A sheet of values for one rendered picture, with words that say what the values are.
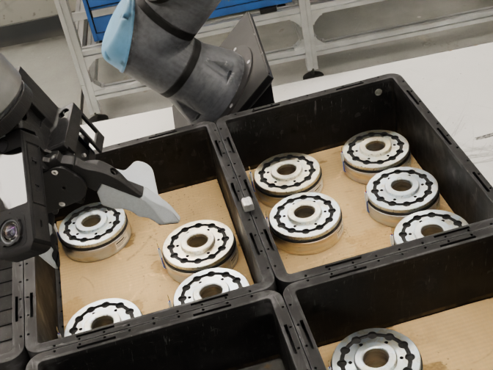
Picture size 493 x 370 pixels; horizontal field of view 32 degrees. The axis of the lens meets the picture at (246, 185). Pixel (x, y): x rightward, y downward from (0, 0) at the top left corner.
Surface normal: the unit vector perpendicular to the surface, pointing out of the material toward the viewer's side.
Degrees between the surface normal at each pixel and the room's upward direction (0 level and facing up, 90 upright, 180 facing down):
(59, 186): 99
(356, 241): 0
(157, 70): 92
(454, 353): 0
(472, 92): 0
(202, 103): 82
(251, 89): 43
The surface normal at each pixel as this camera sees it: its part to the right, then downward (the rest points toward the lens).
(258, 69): -0.78, -0.44
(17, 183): -0.44, -0.22
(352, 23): -0.16, -0.80
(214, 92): 0.06, 0.19
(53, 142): -0.48, -0.62
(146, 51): 0.14, 0.47
